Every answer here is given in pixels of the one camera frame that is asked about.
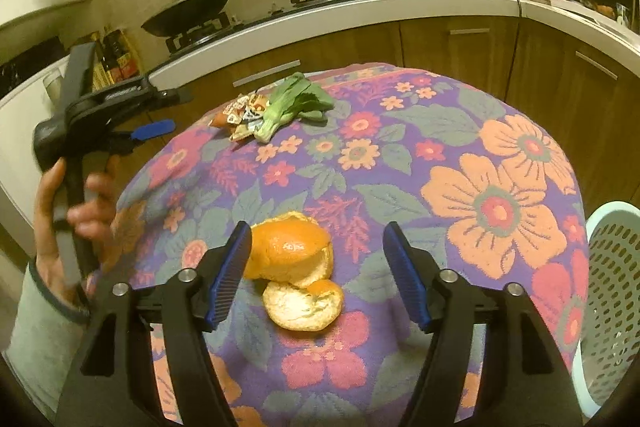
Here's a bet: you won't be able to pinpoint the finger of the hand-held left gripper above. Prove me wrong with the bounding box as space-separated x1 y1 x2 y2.
144 88 194 106
107 120 177 148

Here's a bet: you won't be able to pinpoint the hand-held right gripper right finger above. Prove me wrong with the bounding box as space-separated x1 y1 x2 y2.
382 222 586 427

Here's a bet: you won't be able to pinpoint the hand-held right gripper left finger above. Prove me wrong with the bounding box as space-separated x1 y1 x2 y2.
57 221 253 427

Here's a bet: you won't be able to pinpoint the orange peel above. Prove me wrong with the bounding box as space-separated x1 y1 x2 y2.
242 211 346 333

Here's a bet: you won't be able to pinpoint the teal plastic basket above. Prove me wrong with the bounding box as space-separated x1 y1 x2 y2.
570 201 640 414

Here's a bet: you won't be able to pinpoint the person's left forearm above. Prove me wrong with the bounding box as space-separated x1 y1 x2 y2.
2 261 93 413

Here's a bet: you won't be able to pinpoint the person's left hand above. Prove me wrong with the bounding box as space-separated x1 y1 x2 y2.
34 156 122 309

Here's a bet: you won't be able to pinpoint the group of sauce bottles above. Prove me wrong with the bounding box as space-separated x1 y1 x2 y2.
92 26 142 88

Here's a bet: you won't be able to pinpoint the crumpled snack wrappers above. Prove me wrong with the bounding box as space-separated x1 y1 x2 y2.
210 93 272 142

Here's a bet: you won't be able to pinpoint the green bok choy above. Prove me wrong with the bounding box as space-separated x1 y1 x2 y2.
255 73 334 144

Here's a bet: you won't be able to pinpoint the white countertop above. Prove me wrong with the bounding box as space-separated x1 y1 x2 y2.
0 0 640 122

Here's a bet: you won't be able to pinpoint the wooden base cabinets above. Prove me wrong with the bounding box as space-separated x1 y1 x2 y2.
145 14 640 218

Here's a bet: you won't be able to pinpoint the black power cable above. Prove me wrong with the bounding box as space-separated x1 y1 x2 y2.
467 0 524 108

